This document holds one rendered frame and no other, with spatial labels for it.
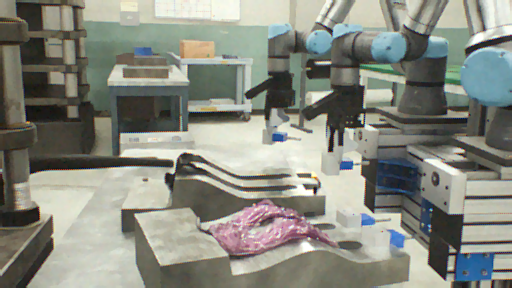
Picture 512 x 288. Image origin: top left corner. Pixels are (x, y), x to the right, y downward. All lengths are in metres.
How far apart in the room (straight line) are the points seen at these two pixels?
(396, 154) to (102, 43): 6.31
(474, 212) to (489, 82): 0.29
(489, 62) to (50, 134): 4.42
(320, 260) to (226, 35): 6.86
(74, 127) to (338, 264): 4.28
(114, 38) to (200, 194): 6.45
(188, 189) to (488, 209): 0.68
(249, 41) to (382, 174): 6.27
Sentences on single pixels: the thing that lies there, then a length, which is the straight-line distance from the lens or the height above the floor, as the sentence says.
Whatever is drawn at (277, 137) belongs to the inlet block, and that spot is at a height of 0.93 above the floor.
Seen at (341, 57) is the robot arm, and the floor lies 1.22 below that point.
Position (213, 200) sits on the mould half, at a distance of 1.32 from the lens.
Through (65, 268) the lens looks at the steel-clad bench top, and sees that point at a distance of 1.21.
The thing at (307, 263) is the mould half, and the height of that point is 0.87.
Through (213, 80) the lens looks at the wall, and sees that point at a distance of 7.79.
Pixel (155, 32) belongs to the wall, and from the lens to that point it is 7.68.
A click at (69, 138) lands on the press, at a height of 0.26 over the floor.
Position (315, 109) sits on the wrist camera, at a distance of 1.42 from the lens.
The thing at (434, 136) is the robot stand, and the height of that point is 0.97.
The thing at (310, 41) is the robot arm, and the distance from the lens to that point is 1.62.
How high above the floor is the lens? 1.30
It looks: 13 degrees down
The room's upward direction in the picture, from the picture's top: 1 degrees clockwise
